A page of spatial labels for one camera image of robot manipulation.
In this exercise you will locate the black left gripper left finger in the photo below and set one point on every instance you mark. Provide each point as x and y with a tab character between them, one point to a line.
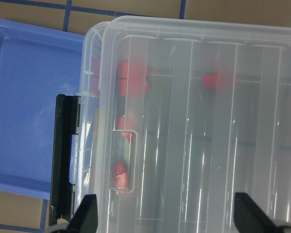
85	219

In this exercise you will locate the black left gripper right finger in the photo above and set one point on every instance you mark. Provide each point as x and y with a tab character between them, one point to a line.
249	218

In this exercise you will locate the clear plastic box lid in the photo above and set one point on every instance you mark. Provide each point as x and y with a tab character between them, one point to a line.
208	133

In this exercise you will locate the black box latch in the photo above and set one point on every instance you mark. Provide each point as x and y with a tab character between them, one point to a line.
66	122

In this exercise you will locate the clear plastic storage box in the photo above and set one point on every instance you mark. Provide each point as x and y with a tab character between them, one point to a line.
89	121

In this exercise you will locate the red block lower pair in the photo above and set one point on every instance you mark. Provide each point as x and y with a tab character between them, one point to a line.
132	88

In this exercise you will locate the red block pair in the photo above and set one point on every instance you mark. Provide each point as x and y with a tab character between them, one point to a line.
134	71
132	88

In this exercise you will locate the red block upper pair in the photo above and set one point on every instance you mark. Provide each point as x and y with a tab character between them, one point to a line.
134	71

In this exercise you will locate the blue plastic tray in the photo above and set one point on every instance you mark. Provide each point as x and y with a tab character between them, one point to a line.
36	65

